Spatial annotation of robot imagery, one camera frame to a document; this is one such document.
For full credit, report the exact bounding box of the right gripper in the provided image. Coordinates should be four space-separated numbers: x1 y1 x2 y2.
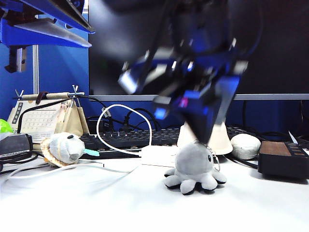
154 38 249 145

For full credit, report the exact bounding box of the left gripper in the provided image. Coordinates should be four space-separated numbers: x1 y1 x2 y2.
0 0 95 73

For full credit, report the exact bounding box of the grey octopus plush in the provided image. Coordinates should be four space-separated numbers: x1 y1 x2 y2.
164 142 227 196

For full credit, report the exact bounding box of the metal keyring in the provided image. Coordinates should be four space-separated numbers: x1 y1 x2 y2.
207 144 222 173

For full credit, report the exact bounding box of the white paper bowl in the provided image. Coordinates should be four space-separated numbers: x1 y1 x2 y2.
177 120 234 156

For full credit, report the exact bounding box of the white round plush ball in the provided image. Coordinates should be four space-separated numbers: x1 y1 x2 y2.
230 133 262 160

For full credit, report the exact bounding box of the white charger brick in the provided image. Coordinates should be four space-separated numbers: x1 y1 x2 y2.
141 146 181 167

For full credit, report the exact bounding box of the black mechanical keyboard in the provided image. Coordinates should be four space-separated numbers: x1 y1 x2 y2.
79 127 245 160

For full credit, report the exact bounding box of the white paper slip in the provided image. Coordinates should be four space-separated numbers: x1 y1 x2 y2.
288 130 300 145

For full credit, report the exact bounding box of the black box with wooden face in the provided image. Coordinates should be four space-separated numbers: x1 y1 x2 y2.
257 141 309 180

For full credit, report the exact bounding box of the black computer monitor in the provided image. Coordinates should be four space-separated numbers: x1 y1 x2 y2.
88 0 309 102

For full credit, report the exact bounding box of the beige canvas desk calendar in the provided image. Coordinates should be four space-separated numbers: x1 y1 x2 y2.
7 85 90 145

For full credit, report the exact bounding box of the bright green round object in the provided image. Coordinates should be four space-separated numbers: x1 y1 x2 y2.
0 118 14 134

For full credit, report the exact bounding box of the grey plush with straw hat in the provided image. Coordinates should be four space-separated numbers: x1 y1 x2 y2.
40 131 100 168

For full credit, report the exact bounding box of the black power adapter brick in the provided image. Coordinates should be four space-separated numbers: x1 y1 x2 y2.
0 134 33 158

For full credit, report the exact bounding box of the aluminium partition post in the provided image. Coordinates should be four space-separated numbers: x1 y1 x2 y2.
32 44 40 95

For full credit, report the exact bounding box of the black box cable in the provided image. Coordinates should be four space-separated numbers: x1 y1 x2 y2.
226 154 259 170

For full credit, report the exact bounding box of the thin black adapter cable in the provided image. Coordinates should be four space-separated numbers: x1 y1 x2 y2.
16 95 107 135

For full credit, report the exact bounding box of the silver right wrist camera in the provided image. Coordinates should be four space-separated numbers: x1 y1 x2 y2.
118 48 174 95

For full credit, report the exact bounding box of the black round plug with cable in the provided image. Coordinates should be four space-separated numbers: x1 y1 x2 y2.
123 108 159 133

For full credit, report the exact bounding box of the cable with clear connector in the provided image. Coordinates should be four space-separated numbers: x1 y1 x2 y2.
101 106 113 121

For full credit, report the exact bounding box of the thick black power cable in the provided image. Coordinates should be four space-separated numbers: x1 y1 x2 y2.
0 152 49 174

